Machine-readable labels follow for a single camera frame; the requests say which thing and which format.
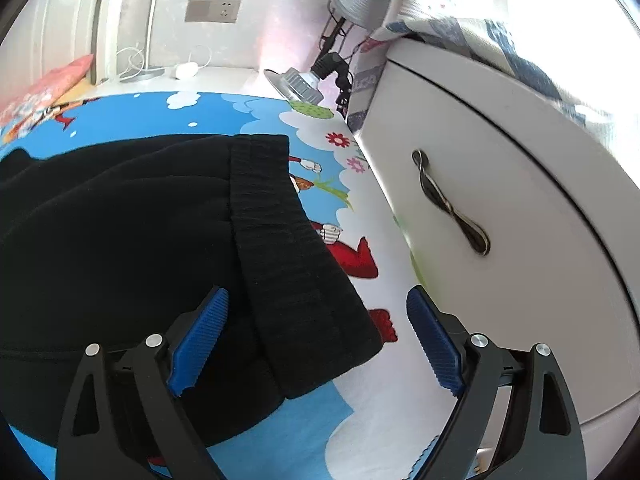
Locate grey wall outlet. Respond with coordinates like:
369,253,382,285
185,0,242,24

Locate silver clip lamp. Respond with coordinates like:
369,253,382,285
264,50,353,111

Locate black pants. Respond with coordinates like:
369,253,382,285
0,132,398,448

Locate plaid patterned cloth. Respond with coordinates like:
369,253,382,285
348,0,640,136

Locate cartoon printed bed sheet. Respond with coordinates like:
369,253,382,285
0,91,481,480

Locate dark metal cabinet handle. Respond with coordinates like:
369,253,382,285
411,149,492,257

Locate white charger with cable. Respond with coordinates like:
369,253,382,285
116,45,211,80

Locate black cable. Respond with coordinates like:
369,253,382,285
320,2,361,61

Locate white bedside cabinet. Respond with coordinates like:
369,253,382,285
348,37,640,461

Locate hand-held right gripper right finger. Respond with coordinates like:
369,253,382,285
406,285,588,480

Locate white headboard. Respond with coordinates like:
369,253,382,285
0,0,166,86

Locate pink printed pillow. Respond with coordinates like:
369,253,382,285
0,54,95,128

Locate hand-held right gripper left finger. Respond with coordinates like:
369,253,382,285
55,286,231,480

